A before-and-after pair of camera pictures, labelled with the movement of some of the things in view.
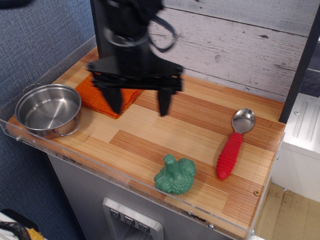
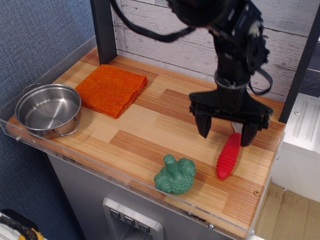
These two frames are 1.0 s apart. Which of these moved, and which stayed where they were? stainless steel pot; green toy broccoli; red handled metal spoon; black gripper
Moved: black gripper
Stayed: green toy broccoli; red handled metal spoon; stainless steel pot
